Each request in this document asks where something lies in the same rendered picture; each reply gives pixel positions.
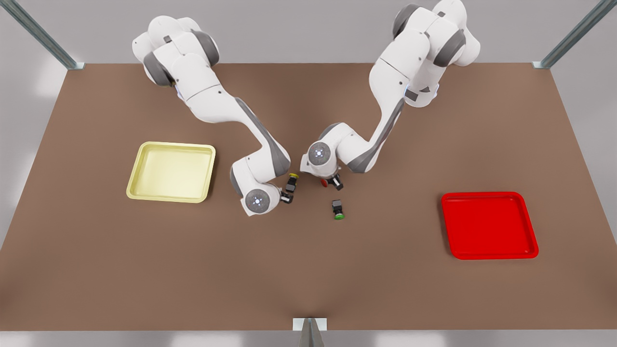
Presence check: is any silver frame post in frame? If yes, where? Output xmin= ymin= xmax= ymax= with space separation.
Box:
xmin=293 ymin=318 xmax=328 ymax=347
xmin=0 ymin=0 xmax=85 ymax=71
xmin=532 ymin=0 xmax=617 ymax=69

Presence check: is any red tray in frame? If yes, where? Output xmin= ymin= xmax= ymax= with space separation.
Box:
xmin=441 ymin=191 xmax=539 ymax=260

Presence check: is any pale yellow tray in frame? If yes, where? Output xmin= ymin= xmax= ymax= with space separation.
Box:
xmin=126 ymin=141 xmax=216 ymax=204

